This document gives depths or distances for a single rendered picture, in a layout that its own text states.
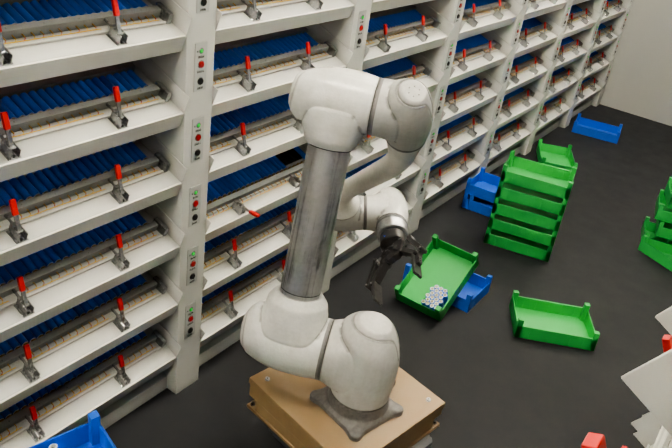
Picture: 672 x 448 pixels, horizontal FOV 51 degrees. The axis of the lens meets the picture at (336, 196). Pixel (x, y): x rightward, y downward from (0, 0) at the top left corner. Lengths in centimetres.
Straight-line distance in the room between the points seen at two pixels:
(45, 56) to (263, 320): 76
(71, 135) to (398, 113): 71
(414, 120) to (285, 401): 80
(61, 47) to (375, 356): 96
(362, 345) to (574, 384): 115
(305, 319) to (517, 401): 103
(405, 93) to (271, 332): 65
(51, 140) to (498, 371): 169
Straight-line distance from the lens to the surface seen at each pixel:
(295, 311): 169
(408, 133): 156
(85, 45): 158
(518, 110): 406
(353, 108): 153
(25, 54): 151
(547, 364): 270
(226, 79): 195
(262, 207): 218
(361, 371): 171
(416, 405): 194
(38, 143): 159
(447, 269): 286
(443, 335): 268
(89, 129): 165
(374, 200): 205
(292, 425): 185
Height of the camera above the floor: 159
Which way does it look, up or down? 27 degrees down
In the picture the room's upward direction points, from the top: 8 degrees clockwise
